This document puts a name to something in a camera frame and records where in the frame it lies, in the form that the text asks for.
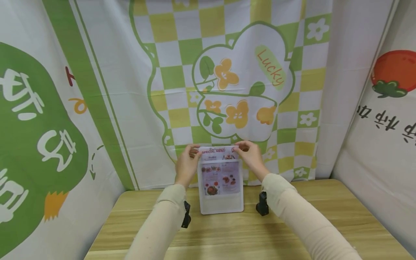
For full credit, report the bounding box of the person's left hand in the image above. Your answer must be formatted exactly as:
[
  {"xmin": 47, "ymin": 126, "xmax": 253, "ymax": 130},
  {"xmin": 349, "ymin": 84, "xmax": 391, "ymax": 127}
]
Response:
[{"xmin": 174, "ymin": 144, "xmax": 202, "ymax": 190}]

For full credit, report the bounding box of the person's right hand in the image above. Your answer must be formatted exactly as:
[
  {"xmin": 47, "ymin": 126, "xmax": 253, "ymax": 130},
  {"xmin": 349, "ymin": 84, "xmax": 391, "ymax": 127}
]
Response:
[{"xmin": 231, "ymin": 140, "xmax": 271, "ymax": 183}]

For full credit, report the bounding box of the printed menu card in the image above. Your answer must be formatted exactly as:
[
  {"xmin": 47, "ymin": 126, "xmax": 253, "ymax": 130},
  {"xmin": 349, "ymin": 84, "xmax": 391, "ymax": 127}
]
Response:
[{"xmin": 198, "ymin": 146, "xmax": 241, "ymax": 196}]

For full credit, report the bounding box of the clear acrylic sign holder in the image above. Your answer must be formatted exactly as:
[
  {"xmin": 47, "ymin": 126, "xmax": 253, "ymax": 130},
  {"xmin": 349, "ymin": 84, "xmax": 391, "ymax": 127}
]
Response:
[{"xmin": 197, "ymin": 156, "xmax": 244, "ymax": 215}]

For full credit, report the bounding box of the person's right forearm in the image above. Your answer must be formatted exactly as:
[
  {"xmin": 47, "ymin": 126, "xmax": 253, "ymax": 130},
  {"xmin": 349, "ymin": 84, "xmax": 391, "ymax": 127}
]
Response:
[{"xmin": 261, "ymin": 173, "xmax": 363, "ymax": 260}]

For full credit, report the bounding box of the person's left forearm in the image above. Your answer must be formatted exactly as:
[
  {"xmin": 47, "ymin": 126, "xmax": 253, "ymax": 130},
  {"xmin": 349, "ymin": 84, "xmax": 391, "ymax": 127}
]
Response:
[{"xmin": 124, "ymin": 183, "xmax": 187, "ymax": 260}]

